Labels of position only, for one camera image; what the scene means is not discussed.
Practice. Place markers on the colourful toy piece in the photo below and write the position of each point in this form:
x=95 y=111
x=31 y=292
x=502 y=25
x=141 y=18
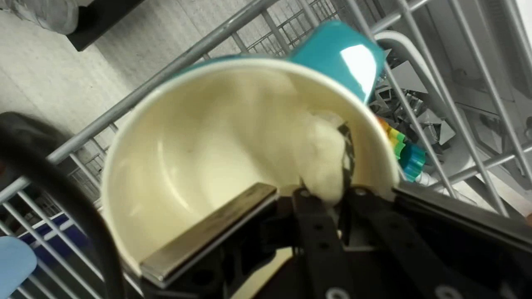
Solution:
x=409 y=156

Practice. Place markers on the light blue plastic cup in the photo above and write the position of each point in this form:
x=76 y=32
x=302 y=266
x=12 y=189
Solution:
x=17 y=263

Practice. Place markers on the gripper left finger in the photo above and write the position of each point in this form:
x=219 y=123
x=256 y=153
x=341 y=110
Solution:
x=181 y=253

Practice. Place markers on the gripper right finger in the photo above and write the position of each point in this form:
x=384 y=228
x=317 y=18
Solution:
x=505 y=231

